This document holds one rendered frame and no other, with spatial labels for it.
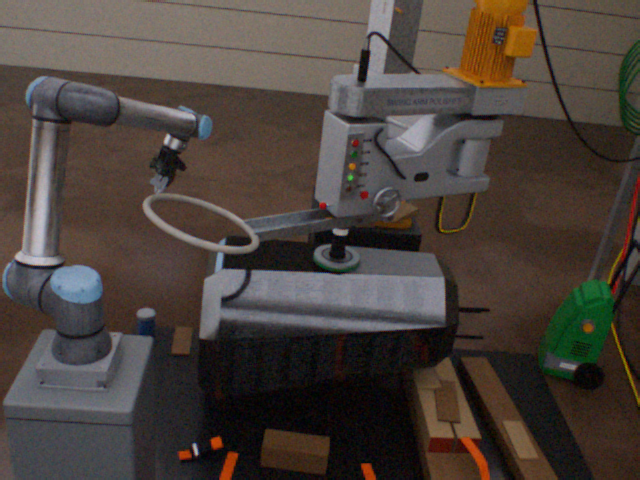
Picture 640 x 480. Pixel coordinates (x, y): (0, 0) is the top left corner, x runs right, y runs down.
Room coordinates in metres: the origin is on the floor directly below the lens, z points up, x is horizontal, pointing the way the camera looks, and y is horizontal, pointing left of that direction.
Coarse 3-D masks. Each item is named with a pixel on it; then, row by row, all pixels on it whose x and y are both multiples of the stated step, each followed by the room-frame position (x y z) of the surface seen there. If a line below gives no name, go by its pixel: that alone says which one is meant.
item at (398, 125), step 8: (384, 120) 3.36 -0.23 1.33; (392, 120) 3.31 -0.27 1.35; (400, 120) 3.28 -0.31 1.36; (408, 120) 3.23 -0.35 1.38; (416, 120) 3.19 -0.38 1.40; (392, 128) 3.31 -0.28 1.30; (400, 128) 3.27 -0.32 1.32; (408, 128) 3.21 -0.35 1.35; (392, 136) 3.30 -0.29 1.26; (400, 136) 3.26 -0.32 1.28
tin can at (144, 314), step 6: (138, 312) 3.02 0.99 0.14; (144, 312) 3.02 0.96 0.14; (150, 312) 3.03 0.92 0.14; (138, 318) 2.99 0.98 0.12; (144, 318) 2.98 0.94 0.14; (150, 318) 2.99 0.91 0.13; (138, 324) 2.99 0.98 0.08; (144, 324) 2.98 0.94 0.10; (150, 324) 2.99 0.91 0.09; (138, 330) 2.99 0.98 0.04; (144, 330) 2.98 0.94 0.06; (150, 330) 2.99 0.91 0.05
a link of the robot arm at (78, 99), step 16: (64, 96) 1.82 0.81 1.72; (80, 96) 1.83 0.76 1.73; (96, 96) 1.85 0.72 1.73; (112, 96) 1.89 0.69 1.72; (64, 112) 1.82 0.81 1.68; (80, 112) 1.82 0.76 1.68; (96, 112) 1.84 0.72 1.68; (112, 112) 1.87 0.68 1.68; (128, 112) 1.95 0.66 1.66; (144, 112) 2.02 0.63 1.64; (160, 112) 2.11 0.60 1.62; (176, 112) 2.20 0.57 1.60; (144, 128) 2.06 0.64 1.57; (160, 128) 2.11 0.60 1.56; (176, 128) 2.18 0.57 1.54; (192, 128) 2.26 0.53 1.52; (208, 128) 2.34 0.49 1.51
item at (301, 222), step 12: (264, 216) 2.56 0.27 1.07; (276, 216) 2.58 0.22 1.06; (288, 216) 2.61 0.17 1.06; (300, 216) 2.64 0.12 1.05; (312, 216) 2.67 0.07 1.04; (324, 216) 2.70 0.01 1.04; (348, 216) 2.64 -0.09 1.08; (360, 216) 2.67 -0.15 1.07; (372, 216) 2.70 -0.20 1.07; (252, 228) 2.52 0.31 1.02; (264, 228) 2.53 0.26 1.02; (276, 228) 2.46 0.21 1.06; (288, 228) 2.48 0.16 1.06; (300, 228) 2.51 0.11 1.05; (312, 228) 2.54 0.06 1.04; (324, 228) 2.58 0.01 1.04; (336, 228) 2.61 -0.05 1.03; (264, 240) 2.43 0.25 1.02
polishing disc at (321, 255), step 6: (324, 246) 2.76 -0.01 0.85; (330, 246) 2.77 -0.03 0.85; (318, 252) 2.69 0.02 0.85; (324, 252) 2.70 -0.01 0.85; (348, 252) 2.73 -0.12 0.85; (354, 252) 2.74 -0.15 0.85; (318, 258) 2.63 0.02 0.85; (324, 258) 2.64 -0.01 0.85; (330, 258) 2.65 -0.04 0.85; (348, 258) 2.67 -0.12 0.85; (354, 258) 2.68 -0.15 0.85; (324, 264) 2.60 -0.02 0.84; (330, 264) 2.59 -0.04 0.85; (336, 264) 2.60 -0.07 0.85; (342, 264) 2.61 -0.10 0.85; (348, 264) 2.61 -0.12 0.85; (354, 264) 2.63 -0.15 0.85
